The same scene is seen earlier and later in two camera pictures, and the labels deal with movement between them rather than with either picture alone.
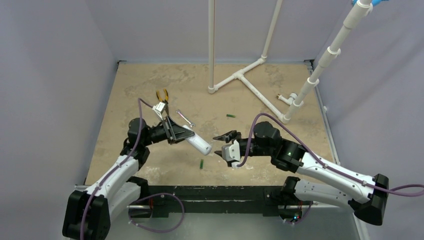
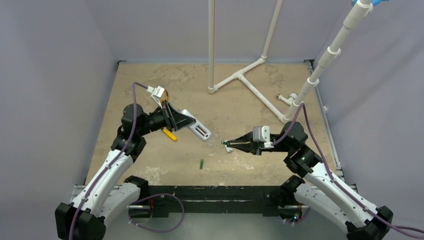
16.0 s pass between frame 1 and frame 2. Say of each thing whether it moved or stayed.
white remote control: moved
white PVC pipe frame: stayed
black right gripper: moved
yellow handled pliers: stayed
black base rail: stayed
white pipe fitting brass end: stayed
